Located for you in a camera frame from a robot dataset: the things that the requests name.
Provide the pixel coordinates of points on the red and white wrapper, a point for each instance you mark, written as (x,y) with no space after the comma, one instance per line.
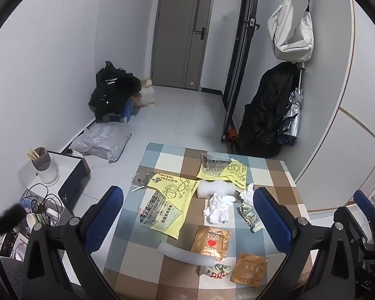
(217,272)

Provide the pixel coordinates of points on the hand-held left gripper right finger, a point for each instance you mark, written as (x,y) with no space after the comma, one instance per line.
(272,218)

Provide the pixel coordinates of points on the white wardrobe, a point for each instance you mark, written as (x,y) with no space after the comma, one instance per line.
(347,131)

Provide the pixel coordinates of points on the cup with chopsticks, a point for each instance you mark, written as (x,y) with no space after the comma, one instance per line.
(48,175)

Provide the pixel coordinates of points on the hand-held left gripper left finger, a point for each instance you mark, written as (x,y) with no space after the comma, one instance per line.
(103,217)

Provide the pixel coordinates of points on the grey door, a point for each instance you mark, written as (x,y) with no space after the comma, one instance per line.
(181,37)

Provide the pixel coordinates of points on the navy and white box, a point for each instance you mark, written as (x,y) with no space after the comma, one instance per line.
(72,187)

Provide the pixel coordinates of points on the bundle of wooden chopsticks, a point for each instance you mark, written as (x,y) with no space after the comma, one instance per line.
(34,153)

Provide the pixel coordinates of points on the beige cloth bag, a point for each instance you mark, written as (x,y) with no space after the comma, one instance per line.
(147,93)

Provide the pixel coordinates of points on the plain brown sachet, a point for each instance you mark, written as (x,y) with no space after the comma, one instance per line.
(248,270)

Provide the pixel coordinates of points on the blue storage box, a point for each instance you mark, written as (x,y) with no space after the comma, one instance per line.
(128,112)

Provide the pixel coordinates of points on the black backpack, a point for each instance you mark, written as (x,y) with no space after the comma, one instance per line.
(112,90)

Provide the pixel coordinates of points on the checkered tablecloth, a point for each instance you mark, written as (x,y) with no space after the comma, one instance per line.
(175,159)

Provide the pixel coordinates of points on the silver folding umbrella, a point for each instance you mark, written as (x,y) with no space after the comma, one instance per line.
(292,122)

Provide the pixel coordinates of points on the grey plastic mailer bag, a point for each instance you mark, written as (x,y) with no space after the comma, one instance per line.
(103,140)

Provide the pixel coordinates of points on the small orange item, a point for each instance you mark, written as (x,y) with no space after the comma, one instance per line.
(232,134)

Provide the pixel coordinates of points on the black furry cover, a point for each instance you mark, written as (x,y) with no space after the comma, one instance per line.
(9,218)

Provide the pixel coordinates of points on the white bubble wrap piece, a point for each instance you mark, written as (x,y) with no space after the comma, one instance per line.
(215,189)

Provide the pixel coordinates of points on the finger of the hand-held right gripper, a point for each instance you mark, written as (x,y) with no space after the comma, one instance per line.
(364,201)

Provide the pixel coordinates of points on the white paper cup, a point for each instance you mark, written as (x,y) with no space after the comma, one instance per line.
(34,222)

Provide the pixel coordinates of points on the black framed sliding door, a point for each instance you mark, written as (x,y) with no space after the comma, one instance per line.
(237,53)

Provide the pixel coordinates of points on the yellow bread bag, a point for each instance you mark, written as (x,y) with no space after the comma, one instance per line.
(172,200)
(218,170)

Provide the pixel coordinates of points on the grey cup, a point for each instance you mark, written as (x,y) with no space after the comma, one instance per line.
(41,161)

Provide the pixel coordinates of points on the black jacket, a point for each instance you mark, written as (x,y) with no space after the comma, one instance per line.
(265,109)

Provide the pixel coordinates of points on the white tissue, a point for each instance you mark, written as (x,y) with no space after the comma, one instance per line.
(220,207)
(246,193)

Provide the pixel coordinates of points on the green and white snack wrapper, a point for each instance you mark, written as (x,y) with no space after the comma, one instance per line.
(250,217)

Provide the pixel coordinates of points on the brown sachet with red heart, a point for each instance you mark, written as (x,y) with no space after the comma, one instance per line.
(211,240)

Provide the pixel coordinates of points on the white shoulder bag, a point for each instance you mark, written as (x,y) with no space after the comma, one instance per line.
(295,34)

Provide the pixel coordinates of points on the brown cardboard box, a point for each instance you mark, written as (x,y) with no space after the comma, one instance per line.
(138,97)

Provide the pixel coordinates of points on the clear plastic wrapper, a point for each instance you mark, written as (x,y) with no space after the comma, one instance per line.
(143,179)

